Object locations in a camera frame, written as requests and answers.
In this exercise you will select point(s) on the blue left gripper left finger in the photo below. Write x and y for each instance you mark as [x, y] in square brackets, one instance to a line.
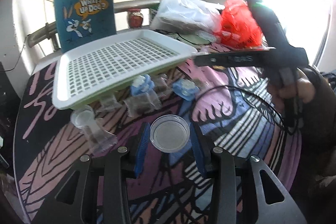
[142, 141]

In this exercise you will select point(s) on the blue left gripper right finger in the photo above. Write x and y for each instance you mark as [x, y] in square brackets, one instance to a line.
[196, 138]

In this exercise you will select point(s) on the clear round plastic lid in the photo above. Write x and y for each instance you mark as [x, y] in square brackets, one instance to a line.
[169, 133]

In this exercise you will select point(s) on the brown snack packet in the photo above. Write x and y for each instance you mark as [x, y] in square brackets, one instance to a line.
[99, 140]
[108, 104]
[160, 86]
[141, 104]
[202, 84]

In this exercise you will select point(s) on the person's right hand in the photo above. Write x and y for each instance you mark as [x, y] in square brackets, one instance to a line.
[303, 88]

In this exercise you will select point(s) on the colourful cartoon blanket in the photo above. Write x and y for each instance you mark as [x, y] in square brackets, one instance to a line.
[252, 154]

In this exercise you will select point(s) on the red plastic bag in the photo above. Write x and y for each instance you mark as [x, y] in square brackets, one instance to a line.
[238, 29]

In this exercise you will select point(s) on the clear plastic packet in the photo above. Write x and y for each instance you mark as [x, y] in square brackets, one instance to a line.
[206, 36]

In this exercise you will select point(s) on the white perforated plastic tray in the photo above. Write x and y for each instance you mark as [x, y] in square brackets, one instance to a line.
[88, 71]

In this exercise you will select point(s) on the white plastic bag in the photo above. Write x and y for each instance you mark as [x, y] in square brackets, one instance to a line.
[187, 16]

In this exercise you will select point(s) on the red sauce jar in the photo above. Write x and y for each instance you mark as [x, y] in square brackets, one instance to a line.
[134, 18]

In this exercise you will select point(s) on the teal cartoon tote bag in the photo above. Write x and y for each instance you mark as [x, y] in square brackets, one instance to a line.
[82, 21]

